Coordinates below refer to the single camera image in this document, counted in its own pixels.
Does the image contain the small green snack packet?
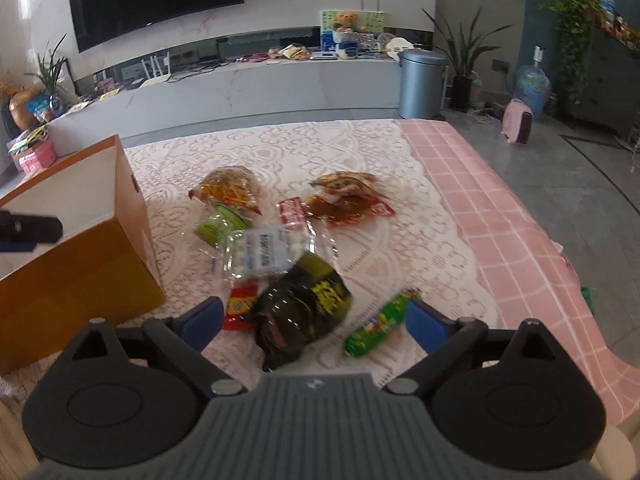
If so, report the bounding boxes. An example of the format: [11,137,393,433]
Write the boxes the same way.
[195,202,251,246]

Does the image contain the small red snack packet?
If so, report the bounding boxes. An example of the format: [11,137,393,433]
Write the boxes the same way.
[222,282,260,332]

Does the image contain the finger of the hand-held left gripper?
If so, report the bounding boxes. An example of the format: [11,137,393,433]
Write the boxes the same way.
[0,211,64,253]

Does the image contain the brown teddy bear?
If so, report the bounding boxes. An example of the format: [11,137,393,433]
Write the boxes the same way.
[332,10,359,34]

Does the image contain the white router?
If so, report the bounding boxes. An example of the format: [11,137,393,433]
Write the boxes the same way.
[139,52,174,87]

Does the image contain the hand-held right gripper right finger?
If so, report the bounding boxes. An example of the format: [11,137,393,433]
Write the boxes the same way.
[383,297,569,402]

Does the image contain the pile of snack bags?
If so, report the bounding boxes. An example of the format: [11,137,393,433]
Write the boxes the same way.
[269,44,312,62]

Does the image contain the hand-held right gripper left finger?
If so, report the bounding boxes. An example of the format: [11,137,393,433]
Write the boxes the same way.
[62,296,247,402]

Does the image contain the blue water jug with pump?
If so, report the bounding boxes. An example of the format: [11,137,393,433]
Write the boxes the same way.
[514,46,552,117]

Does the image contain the orange cardboard box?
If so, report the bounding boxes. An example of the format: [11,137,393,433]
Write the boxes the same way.
[0,134,167,375]

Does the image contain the golden noodle snack packet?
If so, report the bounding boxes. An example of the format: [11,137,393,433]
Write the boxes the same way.
[189,166,264,217]

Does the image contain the pink stool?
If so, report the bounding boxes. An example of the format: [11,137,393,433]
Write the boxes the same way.
[502,99,535,145]

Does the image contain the grey metal trash can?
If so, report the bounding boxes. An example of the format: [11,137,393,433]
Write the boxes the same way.
[398,49,449,121]

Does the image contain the potted plant in black pot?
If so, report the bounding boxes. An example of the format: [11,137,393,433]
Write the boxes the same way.
[422,7,512,113]

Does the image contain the red and white snack packet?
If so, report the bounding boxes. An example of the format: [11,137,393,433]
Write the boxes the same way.
[278,198,307,231]

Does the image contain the golden vase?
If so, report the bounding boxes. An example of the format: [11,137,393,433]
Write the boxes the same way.
[9,89,42,131]

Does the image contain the white and blue box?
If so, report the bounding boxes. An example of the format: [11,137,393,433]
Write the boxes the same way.
[320,30,362,61]

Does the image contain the black snack packet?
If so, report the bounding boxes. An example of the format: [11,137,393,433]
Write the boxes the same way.
[250,252,353,372]

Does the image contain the orange snack packet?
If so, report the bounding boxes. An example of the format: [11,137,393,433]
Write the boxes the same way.
[308,171,378,196]

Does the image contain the potted plant with long leaves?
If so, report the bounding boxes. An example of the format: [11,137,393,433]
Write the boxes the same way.
[24,34,70,113]

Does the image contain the white marble television cabinet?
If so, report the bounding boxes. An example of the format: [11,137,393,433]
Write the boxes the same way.
[47,52,407,156]

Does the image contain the pink checked tablecloth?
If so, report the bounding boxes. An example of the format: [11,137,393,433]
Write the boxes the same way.
[400,119,640,441]

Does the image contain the long green snack packet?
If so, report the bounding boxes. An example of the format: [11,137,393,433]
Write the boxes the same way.
[343,289,422,358]

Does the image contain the green picture board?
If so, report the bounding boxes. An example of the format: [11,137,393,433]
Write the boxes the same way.
[320,9,385,37]

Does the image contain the green climbing vine plant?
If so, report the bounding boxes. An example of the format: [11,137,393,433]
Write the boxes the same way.
[537,0,603,107]

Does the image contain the grey side cabinet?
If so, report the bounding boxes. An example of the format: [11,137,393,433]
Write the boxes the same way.
[574,22,640,142]

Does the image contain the brown snack packet red ends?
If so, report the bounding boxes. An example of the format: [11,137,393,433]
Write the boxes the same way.
[302,194,396,227]

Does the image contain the pink box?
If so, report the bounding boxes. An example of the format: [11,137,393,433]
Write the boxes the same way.
[12,140,57,174]

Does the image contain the clear packet of white candies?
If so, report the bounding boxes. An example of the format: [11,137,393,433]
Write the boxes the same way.
[215,225,331,286]

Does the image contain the pink lace tablecloth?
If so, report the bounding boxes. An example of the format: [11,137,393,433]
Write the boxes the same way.
[0,119,501,401]

